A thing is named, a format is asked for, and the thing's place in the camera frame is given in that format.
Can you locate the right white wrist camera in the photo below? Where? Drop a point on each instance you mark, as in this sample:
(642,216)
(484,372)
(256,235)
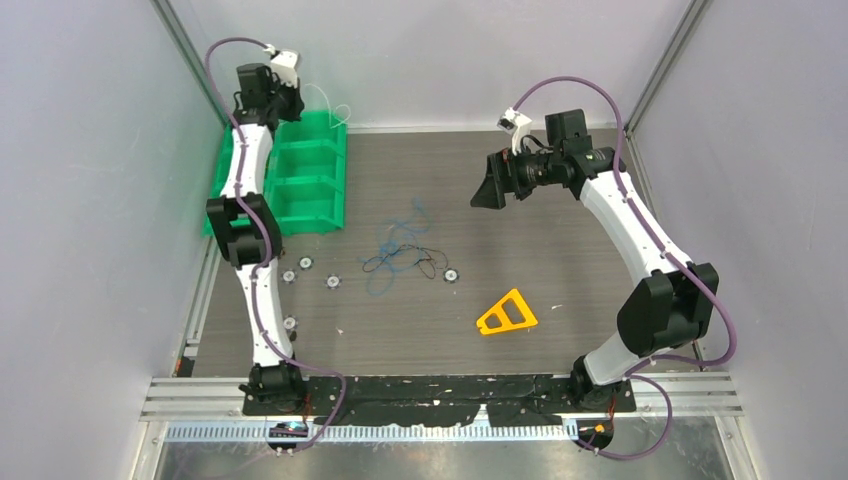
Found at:
(517,125)

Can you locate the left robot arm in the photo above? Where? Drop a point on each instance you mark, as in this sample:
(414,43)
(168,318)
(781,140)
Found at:
(250,239)

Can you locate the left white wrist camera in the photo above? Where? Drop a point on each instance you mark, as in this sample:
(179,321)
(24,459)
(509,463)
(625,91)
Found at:
(284,63)

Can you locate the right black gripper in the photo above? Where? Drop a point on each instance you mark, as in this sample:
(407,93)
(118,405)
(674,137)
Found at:
(491,195)

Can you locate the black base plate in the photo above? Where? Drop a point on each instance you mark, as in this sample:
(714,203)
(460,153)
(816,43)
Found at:
(437,397)

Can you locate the aluminium front rail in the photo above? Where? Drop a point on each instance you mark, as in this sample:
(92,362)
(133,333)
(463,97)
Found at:
(211,409)

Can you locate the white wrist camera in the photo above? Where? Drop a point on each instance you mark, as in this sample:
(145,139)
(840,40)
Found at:
(517,125)
(284,63)

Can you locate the poker chip lower left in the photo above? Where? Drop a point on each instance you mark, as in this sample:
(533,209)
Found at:
(289,323)

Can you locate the yellow triangular plastic piece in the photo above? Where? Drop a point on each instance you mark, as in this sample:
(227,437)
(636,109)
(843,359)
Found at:
(510,313)

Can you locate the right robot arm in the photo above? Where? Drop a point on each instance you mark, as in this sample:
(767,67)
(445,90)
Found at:
(669,305)

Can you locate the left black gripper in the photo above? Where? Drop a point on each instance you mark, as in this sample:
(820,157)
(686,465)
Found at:
(296,114)

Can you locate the poker chip middle left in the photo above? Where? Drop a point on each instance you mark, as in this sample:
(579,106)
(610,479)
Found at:
(333,281)

